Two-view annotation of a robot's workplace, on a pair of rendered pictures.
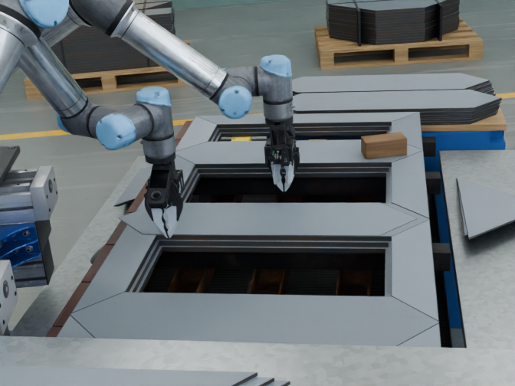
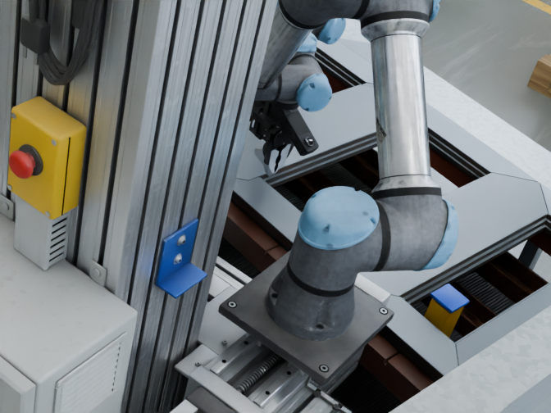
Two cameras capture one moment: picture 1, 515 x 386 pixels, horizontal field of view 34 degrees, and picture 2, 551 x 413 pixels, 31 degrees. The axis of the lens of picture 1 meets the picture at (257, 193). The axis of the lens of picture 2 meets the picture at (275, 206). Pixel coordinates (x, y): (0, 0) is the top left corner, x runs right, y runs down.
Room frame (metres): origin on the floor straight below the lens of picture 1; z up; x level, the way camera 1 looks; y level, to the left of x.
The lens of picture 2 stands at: (0.90, 1.83, 2.18)
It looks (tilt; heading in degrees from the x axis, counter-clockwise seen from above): 38 degrees down; 298
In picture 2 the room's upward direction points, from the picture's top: 15 degrees clockwise
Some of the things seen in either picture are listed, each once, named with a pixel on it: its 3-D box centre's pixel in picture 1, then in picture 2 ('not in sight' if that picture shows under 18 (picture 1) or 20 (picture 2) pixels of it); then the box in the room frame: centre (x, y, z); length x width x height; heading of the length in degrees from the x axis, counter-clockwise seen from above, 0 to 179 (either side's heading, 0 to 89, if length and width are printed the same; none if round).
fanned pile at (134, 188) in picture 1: (151, 184); not in sight; (2.47, 0.34, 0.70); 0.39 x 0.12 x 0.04; 170
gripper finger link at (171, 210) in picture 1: (174, 217); (273, 153); (1.81, 0.20, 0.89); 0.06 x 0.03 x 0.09; 170
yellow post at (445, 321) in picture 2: not in sight; (434, 333); (1.28, 0.28, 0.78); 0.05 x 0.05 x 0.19; 80
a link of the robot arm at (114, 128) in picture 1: (119, 126); (301, 83); (1.74, 0.29, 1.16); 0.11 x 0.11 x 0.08; 54
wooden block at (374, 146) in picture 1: (383, 145); not in sight; (2.21, -0.37, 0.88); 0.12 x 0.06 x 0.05; 96
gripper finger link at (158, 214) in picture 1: (162, 217); (263, 157); (1.82, 0.23, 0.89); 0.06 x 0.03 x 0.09; 170
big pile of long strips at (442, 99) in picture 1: (382, 99); not in sight; (2.80, -0.47, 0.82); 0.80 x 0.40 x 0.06; 80
